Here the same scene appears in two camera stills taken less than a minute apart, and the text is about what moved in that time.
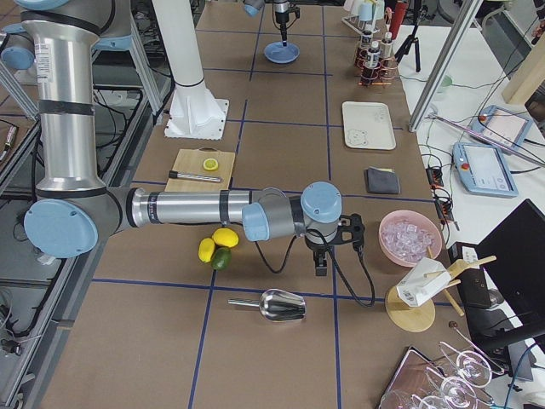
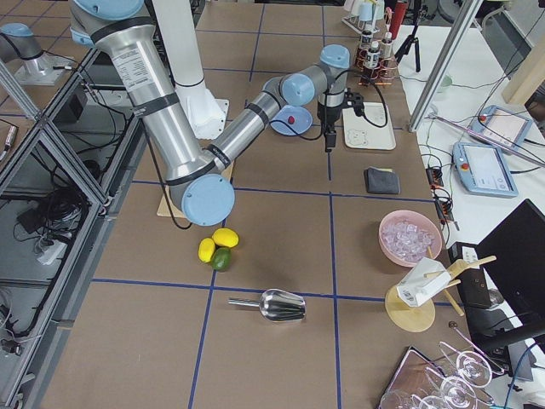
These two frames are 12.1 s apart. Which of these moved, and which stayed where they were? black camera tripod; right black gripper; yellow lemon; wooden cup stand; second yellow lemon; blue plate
Moved: blue plate; right black gripper
Stayed: yellow lemon; black camera tripod; wooden cup stand; second yellow lemon
